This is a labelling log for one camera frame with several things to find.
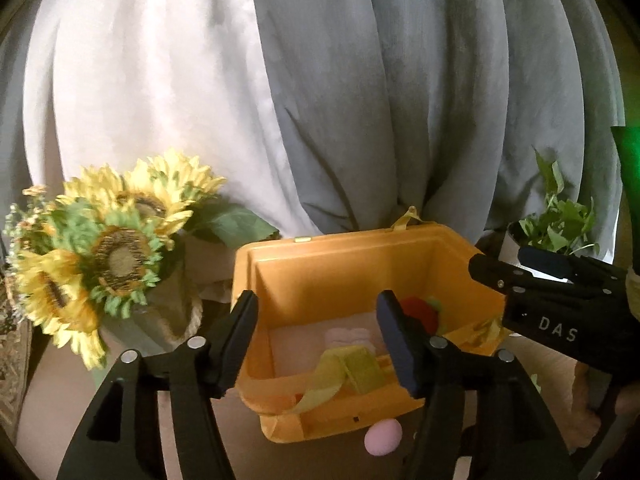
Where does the woven wicker basket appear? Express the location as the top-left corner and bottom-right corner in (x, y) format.
(0, 270), (33, 411)

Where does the red soft toy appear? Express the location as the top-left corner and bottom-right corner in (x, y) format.
(398, 297), (446, 336)

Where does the grey curtain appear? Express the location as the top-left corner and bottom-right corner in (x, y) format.
(250, 0), (626, 241)

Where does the pink soft egg toy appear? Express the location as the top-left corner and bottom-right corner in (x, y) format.
(364, 420), (402, 457)

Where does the green leafy plant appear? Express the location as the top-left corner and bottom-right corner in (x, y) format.
(520, 149), (601, 256)

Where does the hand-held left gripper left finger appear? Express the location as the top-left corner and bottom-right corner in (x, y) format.
(55, 290), (259, 480)

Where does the pale pink soft toy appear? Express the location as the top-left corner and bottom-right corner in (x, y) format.
(324, 327), (373, 351)

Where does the white sheer curtain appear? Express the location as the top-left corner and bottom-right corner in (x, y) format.
(22, 0), (311, 241)

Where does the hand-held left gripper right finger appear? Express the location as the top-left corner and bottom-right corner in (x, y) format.
(376, 290), (581, 480)

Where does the yellow storage basket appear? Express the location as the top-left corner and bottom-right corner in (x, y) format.
(231, 207), (513, 445)

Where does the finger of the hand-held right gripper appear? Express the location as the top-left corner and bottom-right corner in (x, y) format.
(468, 254), (536, 293)
(517, 246), (628, 287)

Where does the artificial sunflower bouquet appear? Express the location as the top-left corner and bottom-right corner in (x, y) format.
(5, 149), (281, 368)

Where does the olive green soft toy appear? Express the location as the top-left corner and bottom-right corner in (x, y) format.
(320, 347), (388, 393)

